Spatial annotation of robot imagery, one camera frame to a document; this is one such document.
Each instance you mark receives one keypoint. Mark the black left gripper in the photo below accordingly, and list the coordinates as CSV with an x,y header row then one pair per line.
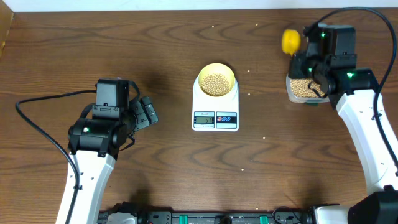
x,y
143,120

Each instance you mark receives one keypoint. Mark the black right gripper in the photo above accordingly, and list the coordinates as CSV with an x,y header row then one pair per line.
x,y
294,71

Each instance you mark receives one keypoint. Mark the yellow measuring scoop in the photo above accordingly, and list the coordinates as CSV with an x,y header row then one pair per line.
x,y
291,41

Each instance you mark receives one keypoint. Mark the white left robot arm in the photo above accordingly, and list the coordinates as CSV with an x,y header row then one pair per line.
x,y
94,146

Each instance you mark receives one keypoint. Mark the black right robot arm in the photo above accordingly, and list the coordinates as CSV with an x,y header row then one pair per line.
x,y
330,61

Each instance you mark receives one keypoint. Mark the white kitchen scale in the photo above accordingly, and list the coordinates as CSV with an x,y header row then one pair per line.
x,y
211,113

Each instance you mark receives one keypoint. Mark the soybeans in yellow bowl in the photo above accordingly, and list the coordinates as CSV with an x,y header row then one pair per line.
x,y
215,84

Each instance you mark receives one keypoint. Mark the yellow bowl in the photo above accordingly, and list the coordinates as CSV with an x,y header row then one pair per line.
x,y
217,68

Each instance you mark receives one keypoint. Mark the pile of soybeans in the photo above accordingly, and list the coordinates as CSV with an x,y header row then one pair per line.
x,y
306,88

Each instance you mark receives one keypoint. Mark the clear plastic container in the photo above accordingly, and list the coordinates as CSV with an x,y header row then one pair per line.
x,y
296,99

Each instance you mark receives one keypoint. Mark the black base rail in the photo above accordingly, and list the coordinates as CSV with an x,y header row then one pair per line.
x,y
126,212

